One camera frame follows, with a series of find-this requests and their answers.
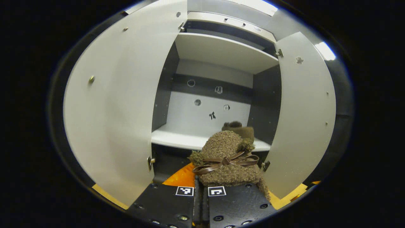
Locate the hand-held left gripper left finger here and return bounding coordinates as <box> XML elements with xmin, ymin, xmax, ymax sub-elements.
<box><xmin>128</xmin><ymin>163</ymin><xmax>202</xmax><ymax>228</ymax></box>

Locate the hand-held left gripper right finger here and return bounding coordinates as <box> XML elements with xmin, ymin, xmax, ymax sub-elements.
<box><xmin>202</xmin><ymin>184</ymin><xmax>277</xmax><ymax>228</ymax></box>

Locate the brown fuzzy shoe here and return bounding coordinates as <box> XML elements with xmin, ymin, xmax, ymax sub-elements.
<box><xmin>221</xmin><ymin>121</ymin><xmax>255</xmax><ymax>142</ymax></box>
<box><xmin>189</xmin><ymin>130</ymin><xmax>271</xmax><ymax>202</ymax></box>

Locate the white cabinet door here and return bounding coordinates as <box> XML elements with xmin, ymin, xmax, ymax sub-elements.
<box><xmin>63</xmin><ymin>0</ymin><xmax>188</xmax><ymax>208</ymax></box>
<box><xmin>262</xmin><ymin>31</ymin><xmax>337</xmax><ymax>200</ymax></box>

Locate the black backdrop cloth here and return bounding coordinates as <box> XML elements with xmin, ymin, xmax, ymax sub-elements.
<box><xmin>325</xmin><ymin>60</ymin><xmax>354</xmax><ymax>179</ymax></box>

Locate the small ceiling light panel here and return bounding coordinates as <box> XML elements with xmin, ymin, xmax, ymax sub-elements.
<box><xmin>315</xmin><ymin>41</ymin><xmax>336</xmax><ymax>61</ymax></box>

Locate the large ceiling light panel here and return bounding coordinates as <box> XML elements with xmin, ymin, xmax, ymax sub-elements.
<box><xmin>234</xmin><ymin>0</ymin><xmax>279</xmax><ymax>17</ymax></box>

